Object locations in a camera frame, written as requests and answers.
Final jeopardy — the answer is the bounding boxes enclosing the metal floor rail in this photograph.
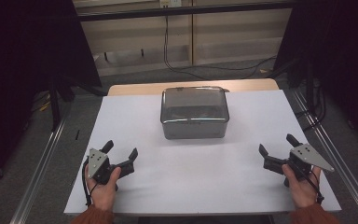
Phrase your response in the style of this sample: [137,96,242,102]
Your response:
[8,117,68,224]
[291,89,358,224]

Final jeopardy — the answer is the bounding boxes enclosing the white table board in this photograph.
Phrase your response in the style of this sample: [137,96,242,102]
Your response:
[62,89,342,217]

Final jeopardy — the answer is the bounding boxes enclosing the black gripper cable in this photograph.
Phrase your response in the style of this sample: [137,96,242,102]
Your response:
[80,158,99,208]
[294,161,325,205]

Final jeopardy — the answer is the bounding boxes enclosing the black horizontal bar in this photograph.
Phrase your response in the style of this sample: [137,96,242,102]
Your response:
[76,1,294,22]

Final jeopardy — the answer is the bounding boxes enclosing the black stand leg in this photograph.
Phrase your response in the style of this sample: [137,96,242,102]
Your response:
[48,74,76,133]

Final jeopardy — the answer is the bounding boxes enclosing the person's right hand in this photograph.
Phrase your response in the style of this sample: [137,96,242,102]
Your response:
[282,163,323,210]

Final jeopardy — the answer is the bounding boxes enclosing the light wooden table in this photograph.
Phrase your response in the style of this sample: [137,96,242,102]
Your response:
[106,77,281,97]

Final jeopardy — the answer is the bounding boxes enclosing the person's left hand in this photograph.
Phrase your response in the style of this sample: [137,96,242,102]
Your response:
[85,164,122,213]

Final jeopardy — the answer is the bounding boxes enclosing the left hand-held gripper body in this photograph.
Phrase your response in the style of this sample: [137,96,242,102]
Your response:
[87,147,136,191]

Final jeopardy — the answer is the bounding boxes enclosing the black floor cable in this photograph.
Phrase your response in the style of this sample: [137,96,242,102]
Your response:
[162,15,278,80]

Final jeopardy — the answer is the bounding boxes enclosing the white wall outlet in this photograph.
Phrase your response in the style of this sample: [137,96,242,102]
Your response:
[158,0,183,9]

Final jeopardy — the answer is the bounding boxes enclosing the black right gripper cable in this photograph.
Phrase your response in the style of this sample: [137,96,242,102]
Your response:
[294,161,325,205]

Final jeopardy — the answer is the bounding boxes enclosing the bundle of black cables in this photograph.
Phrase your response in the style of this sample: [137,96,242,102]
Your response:
[294,77,328,133]

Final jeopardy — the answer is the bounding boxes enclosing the gray lidded storage box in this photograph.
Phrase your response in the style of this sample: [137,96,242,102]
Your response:
[159,86,230,140]

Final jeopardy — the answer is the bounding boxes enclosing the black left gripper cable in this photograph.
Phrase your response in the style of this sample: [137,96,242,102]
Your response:
[80,158,99,208]

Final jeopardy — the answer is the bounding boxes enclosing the black curtain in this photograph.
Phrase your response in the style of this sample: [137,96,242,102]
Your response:
[0,0,103,191]
[272,0,358,151]

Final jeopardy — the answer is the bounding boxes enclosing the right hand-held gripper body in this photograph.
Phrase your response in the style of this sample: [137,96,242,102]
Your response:
[262,143,336,189]

